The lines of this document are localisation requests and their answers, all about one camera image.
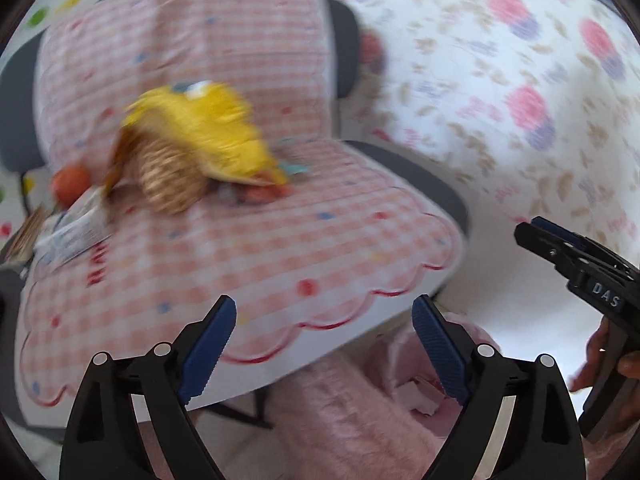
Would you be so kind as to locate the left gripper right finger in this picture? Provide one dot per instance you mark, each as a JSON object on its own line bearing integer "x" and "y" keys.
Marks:
{"x": 446, "y": 344}

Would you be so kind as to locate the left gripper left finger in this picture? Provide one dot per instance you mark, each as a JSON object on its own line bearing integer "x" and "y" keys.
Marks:
{"x": 199, "y": 347}

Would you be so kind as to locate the white paper bag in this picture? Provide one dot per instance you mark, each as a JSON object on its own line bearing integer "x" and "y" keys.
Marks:
{"x": 69, "y": 234}

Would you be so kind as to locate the orange knit glove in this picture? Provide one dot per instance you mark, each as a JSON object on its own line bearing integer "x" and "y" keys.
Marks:
{"x": 252, "y": 194}

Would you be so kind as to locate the woven bamboo ball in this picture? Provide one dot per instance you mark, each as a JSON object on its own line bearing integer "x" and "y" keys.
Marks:
{"x": 169, "y": 176}

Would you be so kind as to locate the clear plastic snack wrapper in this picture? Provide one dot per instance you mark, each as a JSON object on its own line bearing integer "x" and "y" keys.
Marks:
{"x": 295, "y": 164}

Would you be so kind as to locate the right hand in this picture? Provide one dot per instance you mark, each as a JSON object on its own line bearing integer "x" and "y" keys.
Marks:
{"x": 587, "y": 375}

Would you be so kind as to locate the pink fuzzy trouser leg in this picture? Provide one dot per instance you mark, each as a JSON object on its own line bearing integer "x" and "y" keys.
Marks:
{"x": 334, "y": 424}

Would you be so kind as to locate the pink gingham chair cover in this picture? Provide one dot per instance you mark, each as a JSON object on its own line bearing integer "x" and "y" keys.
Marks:
{"x": 350, "y": 246}

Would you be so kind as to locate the stack of books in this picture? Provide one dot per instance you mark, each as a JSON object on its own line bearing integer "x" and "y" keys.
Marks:
{"x": 19, "y": 249}

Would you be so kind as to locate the grey office chair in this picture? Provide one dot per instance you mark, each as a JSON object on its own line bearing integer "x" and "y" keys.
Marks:
{"x": 20, "y": 153}

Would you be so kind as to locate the floral wall cloth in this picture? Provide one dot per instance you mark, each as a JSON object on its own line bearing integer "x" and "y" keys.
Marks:
{"x": 532, "y": 103}

